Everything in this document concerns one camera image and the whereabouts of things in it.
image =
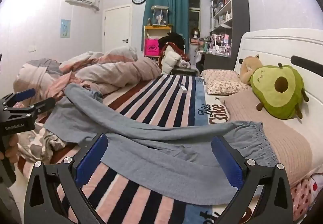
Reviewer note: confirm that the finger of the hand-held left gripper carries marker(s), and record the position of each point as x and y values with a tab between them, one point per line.
24	93
43	105

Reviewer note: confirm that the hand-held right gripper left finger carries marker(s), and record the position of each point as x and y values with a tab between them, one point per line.
92	160

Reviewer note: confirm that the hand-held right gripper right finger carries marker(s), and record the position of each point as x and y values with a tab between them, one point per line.
227	163

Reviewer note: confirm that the grey pants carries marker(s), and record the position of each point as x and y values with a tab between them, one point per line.
164	158

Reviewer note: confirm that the person's left hand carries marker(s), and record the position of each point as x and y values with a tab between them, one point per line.
12	149

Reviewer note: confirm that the grey camouflage cloth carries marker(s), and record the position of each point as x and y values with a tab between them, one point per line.
37	140

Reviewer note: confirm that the beige pillow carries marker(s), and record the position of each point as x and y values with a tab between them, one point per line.
272	133

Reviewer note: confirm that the pink grey crumpled duvet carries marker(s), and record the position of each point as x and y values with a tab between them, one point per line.
113	72

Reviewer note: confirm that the floral pillow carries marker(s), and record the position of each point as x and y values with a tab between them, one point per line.
222	82

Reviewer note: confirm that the green avocado plush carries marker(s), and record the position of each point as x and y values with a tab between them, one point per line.
277	97

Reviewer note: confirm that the pink dotted bed sheet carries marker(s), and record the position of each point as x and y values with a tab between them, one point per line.
305	193

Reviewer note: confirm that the small white box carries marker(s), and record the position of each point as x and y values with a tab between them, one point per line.
183	88

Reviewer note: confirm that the striped plush blanket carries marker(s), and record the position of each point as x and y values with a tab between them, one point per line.
161	102

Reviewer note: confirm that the brown plush toy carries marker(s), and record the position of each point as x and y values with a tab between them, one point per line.
248	67

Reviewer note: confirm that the white door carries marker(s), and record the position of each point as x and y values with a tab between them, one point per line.
116	29

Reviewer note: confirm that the pile of clothes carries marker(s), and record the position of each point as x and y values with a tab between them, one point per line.
171	54

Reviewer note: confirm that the pink shopping bag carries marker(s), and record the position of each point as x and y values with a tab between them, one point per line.
151	48

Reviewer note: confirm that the white bed headboard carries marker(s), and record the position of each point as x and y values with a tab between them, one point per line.
277	44

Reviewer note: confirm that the wig head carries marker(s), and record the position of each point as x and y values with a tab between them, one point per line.
195	33

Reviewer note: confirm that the yellow shelf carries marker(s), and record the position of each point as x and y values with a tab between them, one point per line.
156	28

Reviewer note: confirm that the glass figurine display case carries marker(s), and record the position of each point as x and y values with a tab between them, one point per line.
159	15

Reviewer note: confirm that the window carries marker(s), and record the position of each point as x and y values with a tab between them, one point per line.
194	16

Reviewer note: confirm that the dark grey bookshelf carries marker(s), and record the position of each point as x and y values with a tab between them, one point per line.
239	11

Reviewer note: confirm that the teal curtain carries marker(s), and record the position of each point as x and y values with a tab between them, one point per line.
176	11

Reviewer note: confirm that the small blue wall poster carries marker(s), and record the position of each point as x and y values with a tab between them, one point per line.
65	28

